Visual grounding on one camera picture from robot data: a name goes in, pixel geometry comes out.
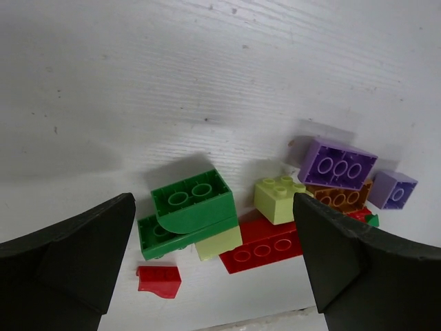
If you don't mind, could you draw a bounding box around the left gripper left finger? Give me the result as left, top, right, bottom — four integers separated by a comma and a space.
1, 193, 136, 330

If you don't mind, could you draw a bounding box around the green curved lego brick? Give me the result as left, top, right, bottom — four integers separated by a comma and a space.
151, 168, 236, 234

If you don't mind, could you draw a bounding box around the small red curved piece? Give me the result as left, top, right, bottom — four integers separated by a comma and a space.
347, 207, 372, 223

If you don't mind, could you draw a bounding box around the purple 2x4 lego brick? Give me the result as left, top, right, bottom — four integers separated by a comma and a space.
298, 137, 378, 191

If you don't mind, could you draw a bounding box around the red sloped lego piece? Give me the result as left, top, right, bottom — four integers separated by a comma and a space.
136, 266, 182, 299

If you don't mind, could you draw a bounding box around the light green 2x2 brick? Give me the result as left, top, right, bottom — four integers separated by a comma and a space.
195, 226, 243, 261
254, 176, 313, 225

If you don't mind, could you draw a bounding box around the orange 2x4 lego brick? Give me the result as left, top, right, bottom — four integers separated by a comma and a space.
306, 179, 373, 214

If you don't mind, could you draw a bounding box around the lavender 2x2 lego brick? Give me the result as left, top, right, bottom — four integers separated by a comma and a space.
368, 170, 418, 210

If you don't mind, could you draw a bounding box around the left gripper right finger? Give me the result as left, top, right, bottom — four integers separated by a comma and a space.
293, 193, 440, 330

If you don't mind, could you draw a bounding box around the green 2x4 lego brick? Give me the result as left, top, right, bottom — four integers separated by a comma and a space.
137, 214, 238, 261

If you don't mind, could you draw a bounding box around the red 2x4 lego brick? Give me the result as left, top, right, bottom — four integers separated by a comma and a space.
219, 217, 302, 274

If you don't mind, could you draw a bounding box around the small green sloped piece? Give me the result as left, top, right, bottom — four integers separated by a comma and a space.
365, 214, 380, 228

